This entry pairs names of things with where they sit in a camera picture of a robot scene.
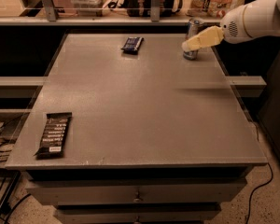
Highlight dark blue snack bar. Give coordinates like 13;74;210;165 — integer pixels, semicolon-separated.
121;36;144;54

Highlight black backpack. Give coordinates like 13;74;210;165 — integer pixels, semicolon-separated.
107;0;183;17

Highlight black cables on left floor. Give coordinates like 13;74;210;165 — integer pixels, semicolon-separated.
0;115;32;224

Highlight redbull can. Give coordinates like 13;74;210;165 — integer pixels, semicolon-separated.
183;18;203;61

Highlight grey metal railing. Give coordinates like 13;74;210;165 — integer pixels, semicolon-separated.
0;0;222;27

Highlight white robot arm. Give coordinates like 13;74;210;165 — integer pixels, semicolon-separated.
182;0;280;52

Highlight black cable on right floor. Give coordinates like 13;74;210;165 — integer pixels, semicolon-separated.
244;162;274;224

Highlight round drawer knob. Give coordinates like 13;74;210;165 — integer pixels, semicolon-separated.
133;193;143;203

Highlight black rxbar chocolate bar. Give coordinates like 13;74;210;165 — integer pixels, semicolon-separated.
35;112;72;159

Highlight grey drawer cabinet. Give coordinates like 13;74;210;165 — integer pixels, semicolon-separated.
7;34;266;224

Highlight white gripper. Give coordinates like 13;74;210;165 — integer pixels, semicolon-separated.
182;5;254;52

